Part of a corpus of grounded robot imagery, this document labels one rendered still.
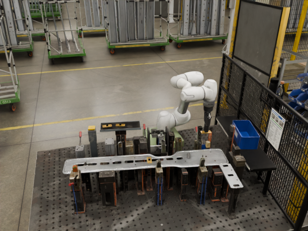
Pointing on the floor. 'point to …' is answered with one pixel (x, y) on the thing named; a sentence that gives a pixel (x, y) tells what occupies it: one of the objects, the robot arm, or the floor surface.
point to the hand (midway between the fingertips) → (206, 127)
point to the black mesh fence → (267, 135)
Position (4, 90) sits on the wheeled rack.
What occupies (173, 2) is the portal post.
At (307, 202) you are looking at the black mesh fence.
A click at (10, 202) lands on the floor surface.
